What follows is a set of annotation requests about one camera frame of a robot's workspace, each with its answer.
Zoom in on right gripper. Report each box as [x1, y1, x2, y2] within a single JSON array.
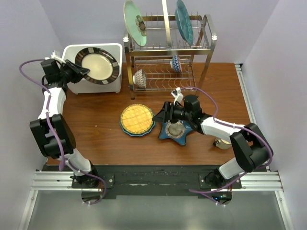
[[152, 101, 192, 124]]

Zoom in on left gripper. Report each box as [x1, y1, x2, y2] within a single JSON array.
[[59, 59, 89, 83]]

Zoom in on black rimmed cream plate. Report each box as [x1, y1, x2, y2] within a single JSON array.
[[74, 47, 120, 85]]

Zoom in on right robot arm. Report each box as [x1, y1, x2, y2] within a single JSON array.
[[153, 95, 273, 188]]

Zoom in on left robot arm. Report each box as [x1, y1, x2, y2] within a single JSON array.
[[30, 58, 99, 188]]

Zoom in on white plastic bin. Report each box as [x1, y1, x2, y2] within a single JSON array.
[[62, 43, 123, 94]]

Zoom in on turquoise scalloped plate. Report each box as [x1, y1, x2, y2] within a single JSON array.
[[119, 105, 156, 138]]

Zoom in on dark teal bottom dish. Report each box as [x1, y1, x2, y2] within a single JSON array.
[[159, 121, 193, 146]]

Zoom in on yellow woven basket plate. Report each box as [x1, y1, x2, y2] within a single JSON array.
[[120, 103, 154, 134]]

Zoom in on red patterned bowl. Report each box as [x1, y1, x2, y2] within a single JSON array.
[[132, 69, 147, 89]]

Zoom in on metal dish rack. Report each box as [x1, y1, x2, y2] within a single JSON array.
[[123, 14, 217, 99]]

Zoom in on blue zigzag bowl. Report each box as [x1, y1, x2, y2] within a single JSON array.
[[170, 55, 182, 73]]

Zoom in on beige paper cup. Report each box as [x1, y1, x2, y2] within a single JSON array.
[[213, 138, 232, 150]]

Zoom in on mint flower plate in rack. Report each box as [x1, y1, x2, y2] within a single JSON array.
[[123, 0, 147, 46]]

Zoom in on teal plate in rack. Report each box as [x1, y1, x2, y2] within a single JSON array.
[[175, 0, 194, 46]]

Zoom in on beige plate in rack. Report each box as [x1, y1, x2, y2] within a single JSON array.
[[162, 0, 172, 47]]

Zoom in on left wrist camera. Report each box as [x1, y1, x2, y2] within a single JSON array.
[[45, 50, 66, 64]]

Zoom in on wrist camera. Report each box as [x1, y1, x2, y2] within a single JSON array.
[[171, 87, 184, 105], [45, 50, 66, 64]]

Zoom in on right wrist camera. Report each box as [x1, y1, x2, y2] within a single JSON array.
[[171, 87, 184, 105]]

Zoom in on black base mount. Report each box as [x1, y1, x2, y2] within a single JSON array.
[[71, 165, 241, 201]]

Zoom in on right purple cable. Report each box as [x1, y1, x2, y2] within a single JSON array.
[[179, 86, 274, 204]]

